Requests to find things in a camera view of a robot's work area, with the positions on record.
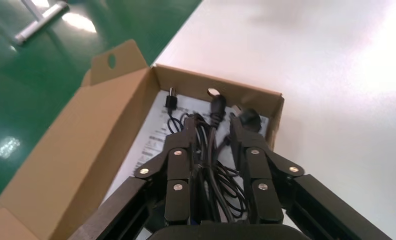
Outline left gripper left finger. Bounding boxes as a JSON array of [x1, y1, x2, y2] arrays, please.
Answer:
[[68, 114, 198, 240]]

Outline white metal stand leg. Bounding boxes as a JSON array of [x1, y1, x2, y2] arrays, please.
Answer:
[[12, 0, 70, 46]]

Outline brown cardboard box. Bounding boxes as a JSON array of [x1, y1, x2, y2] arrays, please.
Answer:
[[0, 39, 285, 240]]

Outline black power cable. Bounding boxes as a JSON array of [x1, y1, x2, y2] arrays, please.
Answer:
[[191, 94, 263, 225]]

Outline printed white paper sheet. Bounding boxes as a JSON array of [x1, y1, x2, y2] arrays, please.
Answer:
[[101, 90, 270, 208]]

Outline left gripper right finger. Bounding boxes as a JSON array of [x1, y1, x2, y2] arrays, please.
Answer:
[[230, 115, 393, 240]]

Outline black wired computer mouse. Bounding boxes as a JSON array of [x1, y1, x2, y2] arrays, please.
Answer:
[[149, 87, 250, 231]]

